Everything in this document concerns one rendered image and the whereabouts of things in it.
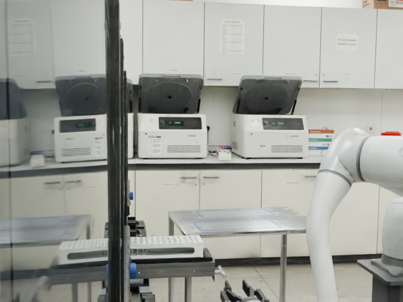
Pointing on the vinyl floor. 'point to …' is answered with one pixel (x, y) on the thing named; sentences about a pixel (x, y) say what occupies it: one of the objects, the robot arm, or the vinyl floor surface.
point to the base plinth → (289, 260)
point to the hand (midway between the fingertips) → (237, 287)
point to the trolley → (247, 225)
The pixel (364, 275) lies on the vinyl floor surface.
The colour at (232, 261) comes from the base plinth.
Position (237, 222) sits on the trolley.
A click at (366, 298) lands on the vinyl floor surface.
